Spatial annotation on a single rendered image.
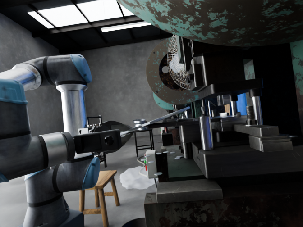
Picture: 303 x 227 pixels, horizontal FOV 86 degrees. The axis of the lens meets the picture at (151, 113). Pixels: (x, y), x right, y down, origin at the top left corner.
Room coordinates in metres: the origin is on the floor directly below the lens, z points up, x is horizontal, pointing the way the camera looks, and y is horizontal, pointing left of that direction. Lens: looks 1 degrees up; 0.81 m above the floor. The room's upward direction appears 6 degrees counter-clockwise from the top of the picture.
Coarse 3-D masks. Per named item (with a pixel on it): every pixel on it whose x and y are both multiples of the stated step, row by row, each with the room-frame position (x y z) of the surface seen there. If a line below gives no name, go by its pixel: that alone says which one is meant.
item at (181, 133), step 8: (184, 120) 0.56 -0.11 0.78; (192, 120) 0.55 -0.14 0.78; (216, 120) 0.53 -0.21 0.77; (184, 128) 0.56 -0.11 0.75; (192, 128) 0.56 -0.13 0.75; (184, 136) 0.56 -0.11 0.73; (192, 136) 0.56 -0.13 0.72; (200, 136) 0.56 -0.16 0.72; (184, 144) 0.57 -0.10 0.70; (184, 152) 0.57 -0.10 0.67
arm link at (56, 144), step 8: (48, 136) 0.35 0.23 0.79; (56, 136) 0.36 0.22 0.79; (64, 136) 0.38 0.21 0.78; (48, 144) 0.34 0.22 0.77; (56, 144) 0.35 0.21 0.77; (64, 144) 0.36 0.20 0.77; (48, 152) 0.34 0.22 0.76; (56, 152) 0.35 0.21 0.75; (64, 152) 0.36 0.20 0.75; (48, 160) 0.34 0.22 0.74; (56, 160) 0.35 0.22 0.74; (64, 160) 0.37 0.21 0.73
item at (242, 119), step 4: (220, 116) 0.64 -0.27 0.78; (224, 116) 0.61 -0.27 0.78; (228, 116) 0.57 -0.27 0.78; (232, 116) 0.54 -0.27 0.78; (236, 116) 0.53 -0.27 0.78; (244, 116) 0.52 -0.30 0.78; (220, 120) 0.53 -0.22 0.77; (224, 120) 0.53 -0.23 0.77; (228, 120) 0.53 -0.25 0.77; (232, 120) 0.53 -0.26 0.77; (236, 120) 0.53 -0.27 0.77; (240, 120) 0.52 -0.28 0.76; (244, 120) 0.52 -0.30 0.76; (212, 124) 0.63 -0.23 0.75; (216, 124) 0.58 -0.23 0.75; (220, 124) 0.54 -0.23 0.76; (224, 124) 0.53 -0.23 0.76; (228, 124) 0.53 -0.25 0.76; (232, 124) 0.53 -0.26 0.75; (212, 128) 0.64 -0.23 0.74; (216, 128) 0.59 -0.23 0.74; (220, 128) 0.54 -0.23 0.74; (224, 128) 0.53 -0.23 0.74; (228, 128) 0.53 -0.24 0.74; (232, 128) 0.53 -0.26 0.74
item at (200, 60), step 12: (192, 60) 0.64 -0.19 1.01; (204, 60) 0.53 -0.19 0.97; (216, 60) 0.53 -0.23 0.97; (228, 60) 0.53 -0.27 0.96; (240, 60) 0.52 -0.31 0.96; (192, 72) 0.57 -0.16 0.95; (204, 72) 0.54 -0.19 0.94; (216, 72) 0.53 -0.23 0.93; (228, 72) 0.53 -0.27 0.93; (240, 72) 0.52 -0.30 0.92; (192, 84) 0.61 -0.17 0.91; (204, 84) 0.55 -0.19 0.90
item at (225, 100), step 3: (219, 96) 0.59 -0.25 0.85; (222, 96) 0.58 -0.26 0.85; (225, 96) 0.58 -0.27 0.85; (228, 96) 0.58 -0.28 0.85; (219, 99) 0.59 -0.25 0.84; (222, 99) 0.58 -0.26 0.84; (225, 99) 0.58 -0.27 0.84; (228, 99) 0.58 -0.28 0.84; (219, 102) 0.60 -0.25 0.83; (222, 102) 0.59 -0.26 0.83; (225, 102) 0.58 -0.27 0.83; (228, 102) 0.58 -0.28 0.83; (219, 105) 0.60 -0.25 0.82
